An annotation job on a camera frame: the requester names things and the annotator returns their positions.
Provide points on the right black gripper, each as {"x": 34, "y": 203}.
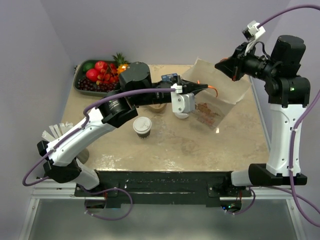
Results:
{"x": 233, "y": 66}

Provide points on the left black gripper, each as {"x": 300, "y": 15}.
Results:
{"x": 191, "y": 86}

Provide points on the black paper coffee cup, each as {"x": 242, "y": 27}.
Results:
{"x": 143, "y": 135}

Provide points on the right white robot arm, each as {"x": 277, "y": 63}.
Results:
{"x": 288, "y": 98}

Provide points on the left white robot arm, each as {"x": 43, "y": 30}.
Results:
{"x": 135, "y": 89}

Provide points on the blue blister pack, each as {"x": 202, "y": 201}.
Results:
{"x": 170, "y": 77}

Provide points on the spare white cup lid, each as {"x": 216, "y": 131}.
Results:
{"x": 181, "y": 116}

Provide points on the bottom pulp cup carrier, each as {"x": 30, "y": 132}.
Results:
{"x": 157, "y": 108}

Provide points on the orange pineapple toy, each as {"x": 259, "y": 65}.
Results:
{"x": 120, "y": 61}

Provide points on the red cherries bunch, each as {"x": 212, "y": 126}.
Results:
{"x": 110, "y": 75}

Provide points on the red apple back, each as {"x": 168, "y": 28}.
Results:
{"x": 101, "y": 66}

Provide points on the red apple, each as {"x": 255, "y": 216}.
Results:
{"x": 101, "y": 66}
{"x": 92, "y": 74}

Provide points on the red apple front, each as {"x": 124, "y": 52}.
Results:
{"x": 92, "y": 74}

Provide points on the green apple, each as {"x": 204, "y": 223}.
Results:
{"x": 87, "y": 66}

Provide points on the dark red grape bunch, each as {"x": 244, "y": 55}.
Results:
{"x": 85, "y": 84}

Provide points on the grey fruit tray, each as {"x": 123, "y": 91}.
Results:
{"x": 79, "y": 74}

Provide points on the grey straw holder cup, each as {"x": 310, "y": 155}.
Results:
{"x": 83, "y": 156}

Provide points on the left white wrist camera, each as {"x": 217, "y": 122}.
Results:
{"x": 182, "y": 103}

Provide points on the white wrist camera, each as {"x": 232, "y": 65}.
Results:
{"x": 182, "y": 103}
{"x": 252, "y": 32}

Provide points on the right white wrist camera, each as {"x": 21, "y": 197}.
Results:
{"x": 252, "y": 32}

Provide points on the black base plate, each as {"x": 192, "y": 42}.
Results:
{"x": 204, "y": 188}

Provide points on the aluminium frame rail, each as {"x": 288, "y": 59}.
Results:
{"x": 55, "y": 213}

